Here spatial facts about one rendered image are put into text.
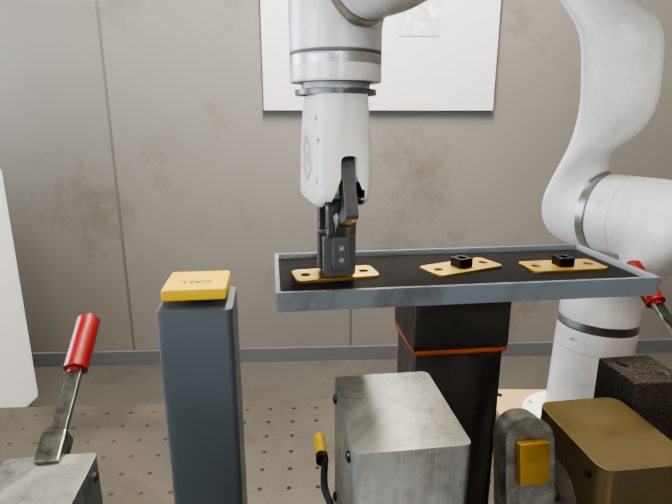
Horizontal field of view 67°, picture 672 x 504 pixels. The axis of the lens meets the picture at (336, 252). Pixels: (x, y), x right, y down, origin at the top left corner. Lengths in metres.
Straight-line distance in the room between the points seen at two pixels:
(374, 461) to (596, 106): 0.60
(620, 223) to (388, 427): 0.54
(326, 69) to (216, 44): 2.26
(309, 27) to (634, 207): 0.53
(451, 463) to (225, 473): 0.28
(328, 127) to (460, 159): 2.34
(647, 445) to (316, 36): 0.41
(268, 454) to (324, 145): 0.72
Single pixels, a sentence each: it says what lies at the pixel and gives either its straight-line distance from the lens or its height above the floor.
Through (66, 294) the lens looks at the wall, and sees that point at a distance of 3.08.
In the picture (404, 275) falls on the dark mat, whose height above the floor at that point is 1.16.
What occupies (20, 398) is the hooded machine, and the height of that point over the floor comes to 0.14.
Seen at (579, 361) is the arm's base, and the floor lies 0.95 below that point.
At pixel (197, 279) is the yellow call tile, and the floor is 1.16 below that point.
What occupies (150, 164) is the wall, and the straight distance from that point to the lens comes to 2.77.
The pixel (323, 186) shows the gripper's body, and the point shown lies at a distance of 0.44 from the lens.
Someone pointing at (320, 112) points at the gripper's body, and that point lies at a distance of 0.45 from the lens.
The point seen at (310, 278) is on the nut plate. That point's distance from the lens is 0.50.
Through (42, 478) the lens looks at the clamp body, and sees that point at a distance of 0.46.
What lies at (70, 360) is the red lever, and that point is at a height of 1.11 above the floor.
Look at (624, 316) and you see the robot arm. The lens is 0.88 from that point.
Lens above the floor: 1.31
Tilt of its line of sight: 15 degrees down
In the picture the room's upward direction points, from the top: straight up
